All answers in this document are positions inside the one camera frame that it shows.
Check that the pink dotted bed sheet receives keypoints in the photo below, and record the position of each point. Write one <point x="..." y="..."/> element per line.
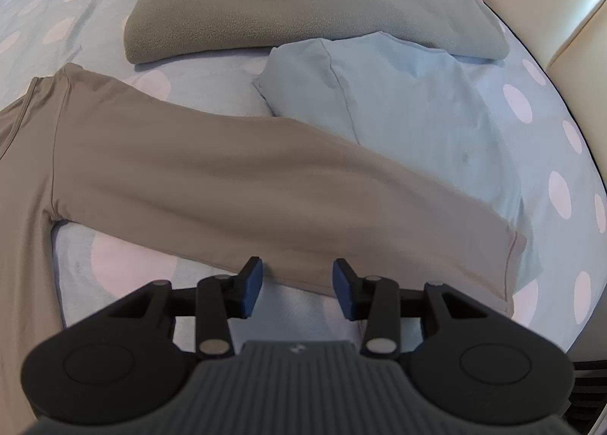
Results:
<point x="536" y="145"/>

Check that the light blue folded garment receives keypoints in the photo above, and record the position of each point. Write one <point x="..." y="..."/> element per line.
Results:
<point x="412" y="98"/>

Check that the tan long-sleeve shirt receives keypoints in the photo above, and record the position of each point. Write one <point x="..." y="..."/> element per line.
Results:
<point x="213" y="169"/>

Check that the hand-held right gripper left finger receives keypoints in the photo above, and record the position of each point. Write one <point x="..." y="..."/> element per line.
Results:
<point x="251" y="288"/>

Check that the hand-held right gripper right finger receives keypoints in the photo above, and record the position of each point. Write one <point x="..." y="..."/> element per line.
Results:
<point x="342" y="288"/>

